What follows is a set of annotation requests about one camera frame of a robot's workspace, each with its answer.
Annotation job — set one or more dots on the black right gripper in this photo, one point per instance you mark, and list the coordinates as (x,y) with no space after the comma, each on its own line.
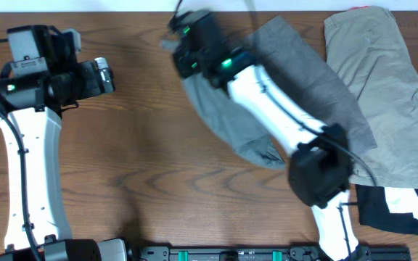
(178,63)

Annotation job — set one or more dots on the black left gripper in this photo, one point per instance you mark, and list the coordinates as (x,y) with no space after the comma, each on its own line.
(93,88)

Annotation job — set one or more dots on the grey shorts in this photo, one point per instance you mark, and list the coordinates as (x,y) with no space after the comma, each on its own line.
(303,75)

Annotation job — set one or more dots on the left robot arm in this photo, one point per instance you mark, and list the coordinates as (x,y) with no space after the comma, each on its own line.
(42,81)

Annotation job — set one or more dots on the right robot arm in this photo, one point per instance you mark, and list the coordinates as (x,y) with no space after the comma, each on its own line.
(320,159)

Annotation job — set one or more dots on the beige khaki shorts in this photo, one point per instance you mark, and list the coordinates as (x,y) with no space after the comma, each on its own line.
(366,49)

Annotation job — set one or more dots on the black garment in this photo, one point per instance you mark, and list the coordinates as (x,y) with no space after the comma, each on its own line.
(374,212)

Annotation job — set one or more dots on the white garment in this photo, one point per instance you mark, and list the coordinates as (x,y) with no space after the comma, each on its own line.
(402,201)

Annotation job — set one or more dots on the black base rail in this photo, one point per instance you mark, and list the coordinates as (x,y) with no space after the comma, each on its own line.
(293,253)

